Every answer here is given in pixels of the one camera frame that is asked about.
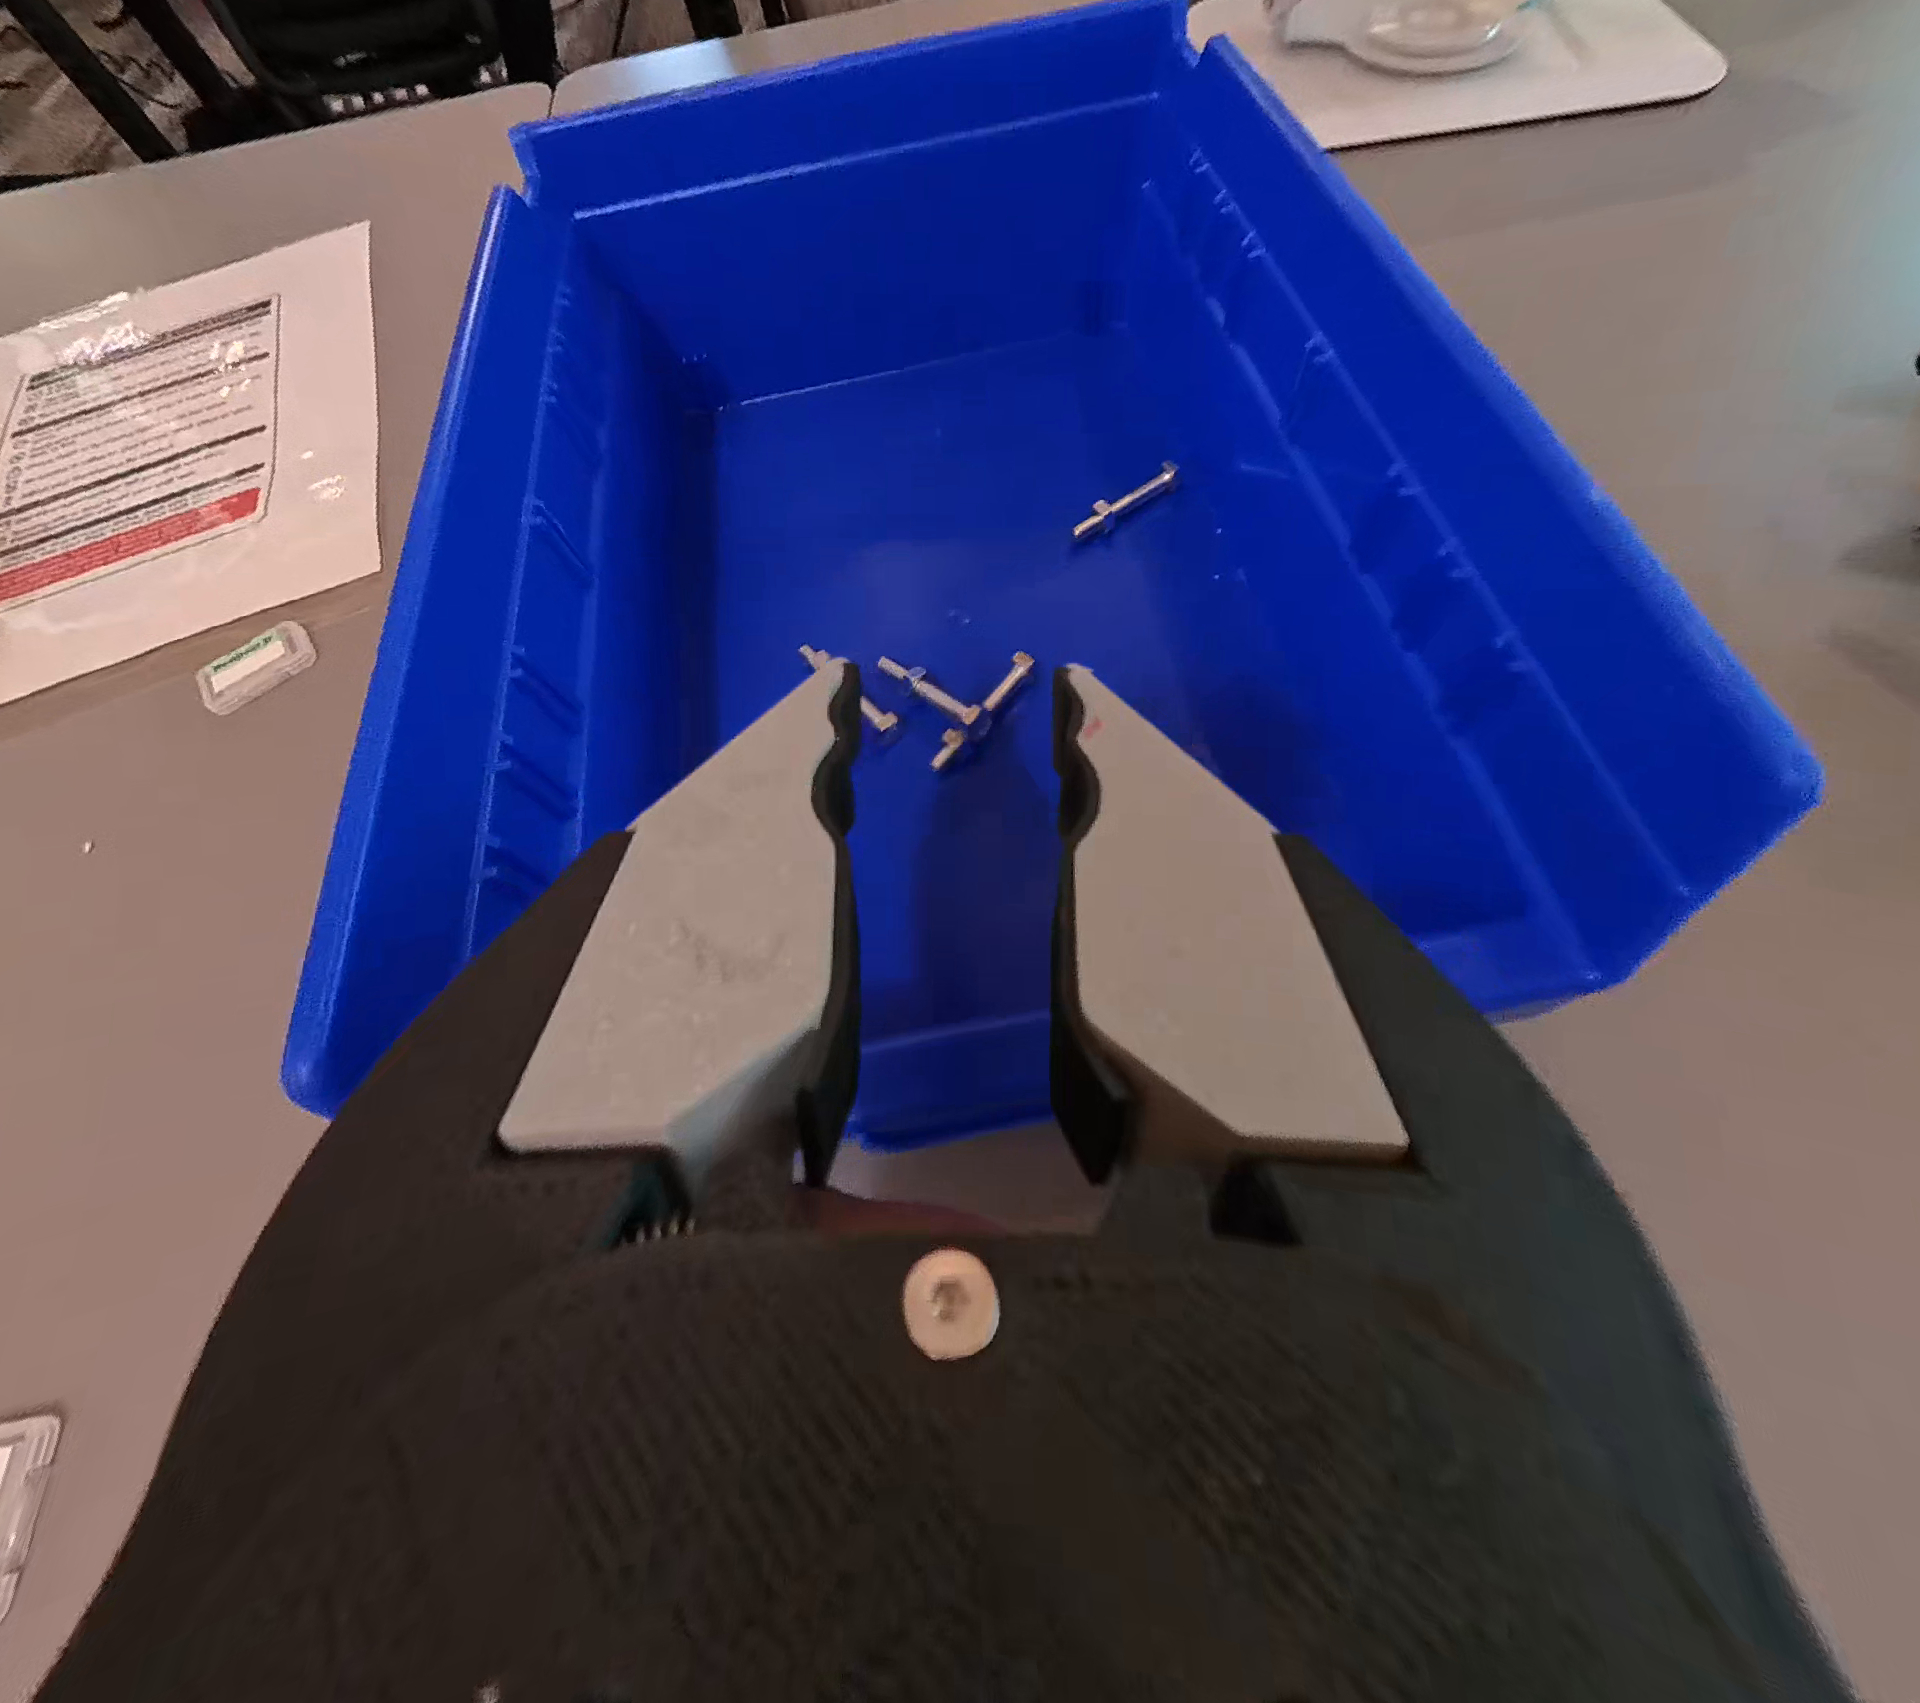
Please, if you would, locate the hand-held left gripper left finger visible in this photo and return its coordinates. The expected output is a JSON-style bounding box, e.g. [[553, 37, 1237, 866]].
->
[[492, 660, 864, 1190]]

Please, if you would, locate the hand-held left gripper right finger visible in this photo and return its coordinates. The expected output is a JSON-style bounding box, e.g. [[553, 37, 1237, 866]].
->
[[1046, 664, 1416, 1188]]

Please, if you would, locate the blue plastic bin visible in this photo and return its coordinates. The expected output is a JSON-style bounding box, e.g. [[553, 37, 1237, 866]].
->
[[277, 0, 1830, 1154]]

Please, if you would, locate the steel bolt with nut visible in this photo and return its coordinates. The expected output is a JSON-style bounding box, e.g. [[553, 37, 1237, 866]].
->
[[930, 648, 1041, 776], [798, 642, 901, 734], [1072, 462, 1182, 540], [876, 654, 979, 728]]

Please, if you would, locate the small clear packet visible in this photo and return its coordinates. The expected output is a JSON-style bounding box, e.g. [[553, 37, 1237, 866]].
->
[[193, 620, 321, 718]]

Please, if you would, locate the sleeved printed paper sheet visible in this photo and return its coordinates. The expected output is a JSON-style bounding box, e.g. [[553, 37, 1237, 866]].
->
[[0, 223, 384, 708]]

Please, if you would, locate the clear plastic packet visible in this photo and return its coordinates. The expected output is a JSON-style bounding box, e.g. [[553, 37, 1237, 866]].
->
[[0, 1408, 65, 1612]]

